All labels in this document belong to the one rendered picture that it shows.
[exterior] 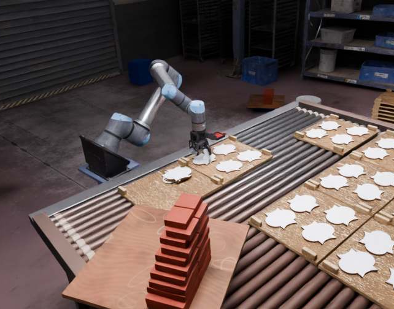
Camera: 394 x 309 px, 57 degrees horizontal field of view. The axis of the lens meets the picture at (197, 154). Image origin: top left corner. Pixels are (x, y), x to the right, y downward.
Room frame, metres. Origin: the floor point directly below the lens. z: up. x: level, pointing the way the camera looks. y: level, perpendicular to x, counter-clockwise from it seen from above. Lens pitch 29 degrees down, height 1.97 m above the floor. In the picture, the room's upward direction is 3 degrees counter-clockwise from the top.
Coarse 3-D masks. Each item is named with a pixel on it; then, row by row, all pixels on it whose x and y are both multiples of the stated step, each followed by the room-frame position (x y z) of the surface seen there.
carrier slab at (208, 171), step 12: (216, 144) 2.02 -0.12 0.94; (228, 144) 2.01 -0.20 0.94; (240, 144) 2.00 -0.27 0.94; (192, 156) 1.88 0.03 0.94; (216, 156) 1.86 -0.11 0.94; (228, 156) 1.85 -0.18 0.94; (264, 156) 1.83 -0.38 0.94; (192, 168) 1.75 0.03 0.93; (204, 168) 1.74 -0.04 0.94; (252, 168) 1.72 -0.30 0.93; (228, 180) 1.60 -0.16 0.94
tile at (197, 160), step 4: (196, 156) 1.86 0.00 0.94; (200, 156) 1.86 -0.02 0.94; (212, 156) 1.85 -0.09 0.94; (196, 160) 1.82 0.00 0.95; (200, 160) 1.81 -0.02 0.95; (204, 160) 1.81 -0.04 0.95; (208, 160) 1.81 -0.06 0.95; (212, 160) 1.81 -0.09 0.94; (216, 160) 1.81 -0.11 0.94; (196, 164) 1.77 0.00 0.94; (200, 164) 1.77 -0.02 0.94; (204, 164) 1.77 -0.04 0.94
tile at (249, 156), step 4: (244, 152) 1.88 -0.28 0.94; (248, 152) 1.88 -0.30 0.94; (252, 152) 1.87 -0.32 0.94; (256, 152) 1.87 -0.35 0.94; (240, 156) 1.83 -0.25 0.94; (244, 156) 1.83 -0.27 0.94; (248, 156) 1.83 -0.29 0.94; (252, 156) 1.82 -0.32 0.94; (256, 156) 1.82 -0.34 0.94; (260, 156) 1.83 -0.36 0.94; (240, 160) 1.80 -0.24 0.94; (244, 160) 1.79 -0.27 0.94; (248, 160) 1.78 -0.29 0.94; (252, 160) 1.78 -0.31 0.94
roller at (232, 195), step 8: (304, 152) 1.88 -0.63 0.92; (312, 152) 1.90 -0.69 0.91; (288, 160) 1.80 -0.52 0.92; (296, 160) 1.81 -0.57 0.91; (280, 168) 1.73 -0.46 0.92; (264, 176) 1.65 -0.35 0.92; (272, 176) 1.67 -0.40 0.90; (248, 184) 1.58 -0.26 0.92; (256, 184) 1.59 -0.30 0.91; (232, 192) 1.52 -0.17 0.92; (240, 192) 1.52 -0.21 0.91; (216, 200) 1.46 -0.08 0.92; (224, 200) 1.45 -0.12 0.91; (208, 208) 1.39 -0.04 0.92; (216, 208) 1.41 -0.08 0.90
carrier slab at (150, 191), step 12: (168, 168) 1.76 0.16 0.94; (144, 180) 1.65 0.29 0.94; (156, 180) 1.64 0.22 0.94; (192, 180) 1.62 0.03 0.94; (204, 180) 1.61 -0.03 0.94; (132, 192) 1.54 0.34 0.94; (144, 192) 1.54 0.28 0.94; (156, 192) 1.53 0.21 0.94; (168, 192) 1.52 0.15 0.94; (180, 192) 1.52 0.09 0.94; (192, 192) 1.51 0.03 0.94; (204, 192) 1.51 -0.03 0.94; (144, 204) 1.43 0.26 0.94; (156, 204) 1.43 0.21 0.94; (168, 204) 1.42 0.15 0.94
